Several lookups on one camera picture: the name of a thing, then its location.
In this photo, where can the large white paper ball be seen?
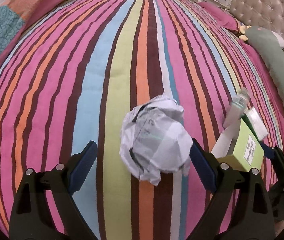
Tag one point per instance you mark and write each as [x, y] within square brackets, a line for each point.
[157, 142]

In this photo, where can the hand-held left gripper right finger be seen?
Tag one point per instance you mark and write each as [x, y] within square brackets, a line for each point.
[203, 166]

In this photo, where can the green white tissue pack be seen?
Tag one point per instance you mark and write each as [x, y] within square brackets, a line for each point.
[256, 122]

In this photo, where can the light green cardboard box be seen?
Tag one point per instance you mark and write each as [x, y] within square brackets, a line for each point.
[247, 152]

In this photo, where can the striped colourful blanket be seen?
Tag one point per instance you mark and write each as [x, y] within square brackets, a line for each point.
[57, 80]

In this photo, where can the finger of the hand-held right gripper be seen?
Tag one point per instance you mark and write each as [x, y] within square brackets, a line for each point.
[268, 151]

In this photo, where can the yellow plush toy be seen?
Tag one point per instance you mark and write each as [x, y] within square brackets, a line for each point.
[243, 37]

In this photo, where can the clear plastic bottle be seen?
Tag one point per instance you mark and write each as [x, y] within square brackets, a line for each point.
[236, 110]

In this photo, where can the pink pillow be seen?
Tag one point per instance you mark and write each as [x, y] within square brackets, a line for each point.
[219, 15]

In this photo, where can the beige tufted headboard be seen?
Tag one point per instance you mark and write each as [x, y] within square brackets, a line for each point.
[269, 12]

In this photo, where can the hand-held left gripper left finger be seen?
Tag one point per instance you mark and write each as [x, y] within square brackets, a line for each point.
[84, 165]

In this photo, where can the pink bed sheet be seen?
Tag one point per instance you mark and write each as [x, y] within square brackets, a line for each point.
[262, 80]

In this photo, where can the green bolster pillow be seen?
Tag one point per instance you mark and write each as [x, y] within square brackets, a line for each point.
[277, 65]

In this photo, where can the orange teal patchwork quilt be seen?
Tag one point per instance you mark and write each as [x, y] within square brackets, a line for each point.
[4, 25]

